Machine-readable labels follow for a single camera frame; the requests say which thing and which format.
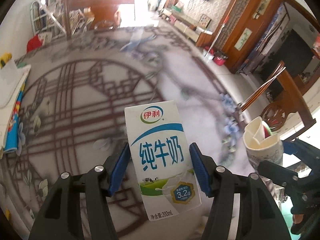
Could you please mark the plain backed wooden chair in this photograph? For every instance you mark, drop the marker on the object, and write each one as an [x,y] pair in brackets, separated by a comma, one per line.
[100,0]

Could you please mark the floral printed tablecloth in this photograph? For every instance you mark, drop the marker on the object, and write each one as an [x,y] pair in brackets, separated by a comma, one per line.
[75,105]

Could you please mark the bamboo wall scroll picture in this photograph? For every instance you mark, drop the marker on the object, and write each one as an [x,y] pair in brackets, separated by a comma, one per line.
[243,38]

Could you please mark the blue patterned door curtain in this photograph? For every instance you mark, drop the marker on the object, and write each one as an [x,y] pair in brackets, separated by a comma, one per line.
[272,30]

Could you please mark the red bag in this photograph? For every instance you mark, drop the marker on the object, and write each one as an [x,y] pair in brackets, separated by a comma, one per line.
[33,43]

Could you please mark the red lantern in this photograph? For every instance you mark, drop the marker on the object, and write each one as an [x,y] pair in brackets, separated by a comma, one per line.
[317,46]

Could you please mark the long television cabinet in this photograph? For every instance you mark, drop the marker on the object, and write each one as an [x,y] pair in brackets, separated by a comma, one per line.
[190,27]

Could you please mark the framed geometric picture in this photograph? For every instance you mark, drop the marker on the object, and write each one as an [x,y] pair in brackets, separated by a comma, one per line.
[205,21]

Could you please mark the white cabinet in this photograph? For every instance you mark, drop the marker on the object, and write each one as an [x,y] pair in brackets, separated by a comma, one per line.
[310,120]

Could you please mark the tall wall scroll picture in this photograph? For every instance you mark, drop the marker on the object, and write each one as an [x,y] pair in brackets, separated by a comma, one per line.
[263,2]

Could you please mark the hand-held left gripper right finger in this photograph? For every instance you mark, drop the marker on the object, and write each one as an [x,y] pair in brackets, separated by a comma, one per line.
[201,170]

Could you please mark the white mop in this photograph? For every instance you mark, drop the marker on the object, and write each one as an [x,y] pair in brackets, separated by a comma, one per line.
[221,30]

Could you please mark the white milk carton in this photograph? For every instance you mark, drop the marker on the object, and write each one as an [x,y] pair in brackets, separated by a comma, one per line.
[160,155]

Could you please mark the red bucket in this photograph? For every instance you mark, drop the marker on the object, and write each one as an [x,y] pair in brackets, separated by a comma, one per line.
[220,59]

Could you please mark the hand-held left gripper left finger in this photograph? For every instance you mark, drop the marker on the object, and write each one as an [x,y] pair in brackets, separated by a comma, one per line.
[118,170]

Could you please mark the crushed printed paper cup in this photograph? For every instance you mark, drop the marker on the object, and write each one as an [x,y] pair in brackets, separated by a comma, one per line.
[262,145]

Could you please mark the carved wooden chair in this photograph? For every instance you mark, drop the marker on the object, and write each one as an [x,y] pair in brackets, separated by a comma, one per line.
[292,90]

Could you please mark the yellow tape roll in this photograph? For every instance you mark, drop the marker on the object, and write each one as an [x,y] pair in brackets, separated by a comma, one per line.
[5,58]

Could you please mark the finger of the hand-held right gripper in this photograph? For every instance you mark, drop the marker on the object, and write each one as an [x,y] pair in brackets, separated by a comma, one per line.
[302,151]
[277,173]

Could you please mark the colourful children's book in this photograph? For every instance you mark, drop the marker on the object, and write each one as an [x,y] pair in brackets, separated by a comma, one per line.
[15,135]

